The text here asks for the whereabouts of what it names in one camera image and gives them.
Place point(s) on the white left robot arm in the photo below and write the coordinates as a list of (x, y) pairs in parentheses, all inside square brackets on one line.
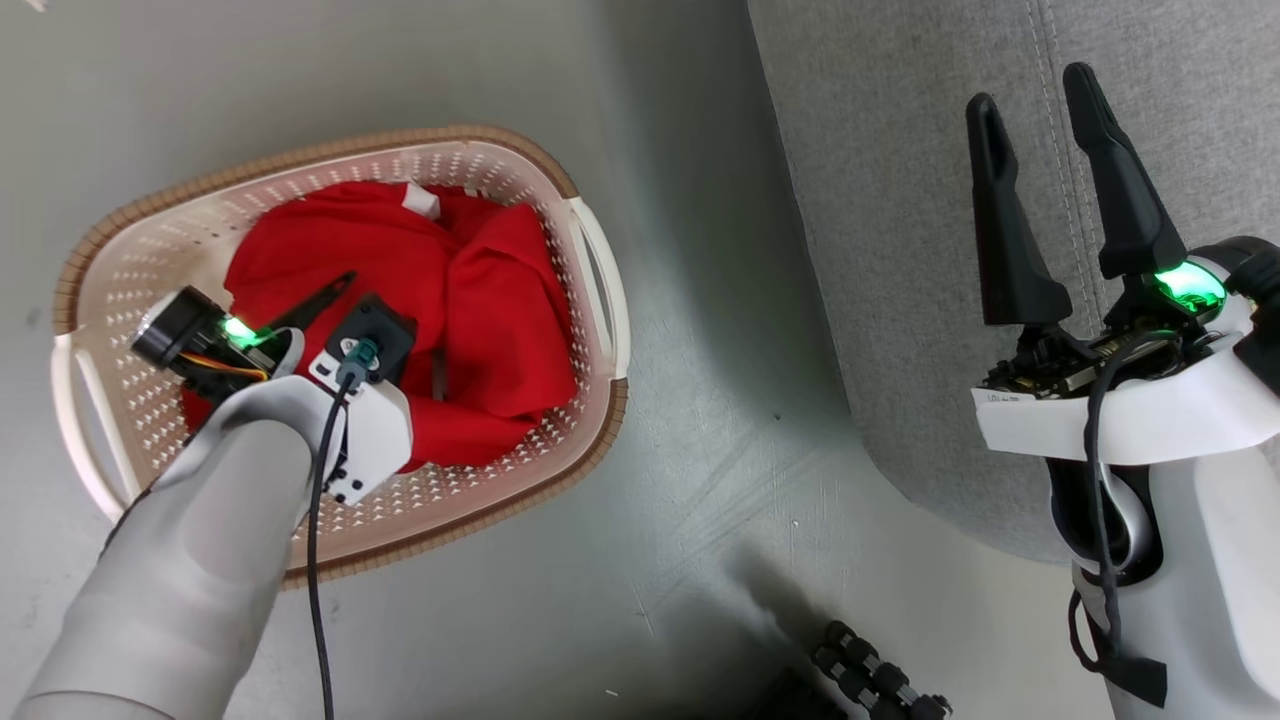
[(190, 560)]

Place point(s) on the beige perforated laundry basket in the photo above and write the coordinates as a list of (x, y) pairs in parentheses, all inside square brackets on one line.
[(150, 260)]

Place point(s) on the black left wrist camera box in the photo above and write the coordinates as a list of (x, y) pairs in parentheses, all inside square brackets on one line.
[(385, 325)]

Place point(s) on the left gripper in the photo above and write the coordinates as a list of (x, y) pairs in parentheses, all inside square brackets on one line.
[(180, 335)]

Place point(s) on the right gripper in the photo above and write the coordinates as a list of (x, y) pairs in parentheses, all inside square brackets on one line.
[(1190, 410)]

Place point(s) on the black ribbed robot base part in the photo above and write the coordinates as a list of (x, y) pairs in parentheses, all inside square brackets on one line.
[(870, 680)]

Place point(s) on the grey fabric sofa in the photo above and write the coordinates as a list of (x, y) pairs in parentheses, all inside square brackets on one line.
[(920, 250)]

